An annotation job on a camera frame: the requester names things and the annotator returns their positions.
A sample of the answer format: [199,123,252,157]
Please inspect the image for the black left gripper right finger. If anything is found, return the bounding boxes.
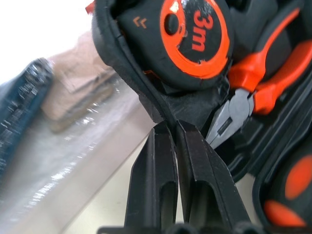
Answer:
[175,118,252,231]

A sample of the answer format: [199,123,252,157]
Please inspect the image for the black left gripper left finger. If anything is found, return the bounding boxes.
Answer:
[123,120,180,231]

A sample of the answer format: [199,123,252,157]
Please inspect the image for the black plastic tool case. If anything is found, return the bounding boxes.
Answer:
[85,0,312,234]

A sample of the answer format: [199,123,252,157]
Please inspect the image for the black orange Phillips screwdriver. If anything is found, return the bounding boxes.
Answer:
[262,156,312,229]

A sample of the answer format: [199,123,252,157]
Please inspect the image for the clear plastic bag with cardboard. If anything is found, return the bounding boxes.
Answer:
[0,31,156,234]

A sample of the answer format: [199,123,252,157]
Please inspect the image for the black orange 3m tape measure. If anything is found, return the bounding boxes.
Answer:
[116,0,236,91]

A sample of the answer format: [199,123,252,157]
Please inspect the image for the blue plastic-wrapped package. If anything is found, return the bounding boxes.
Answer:
[0,58,55,178]

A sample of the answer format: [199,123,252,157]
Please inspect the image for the orange-handled combination pliers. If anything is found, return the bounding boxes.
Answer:
[206,7,312,150]

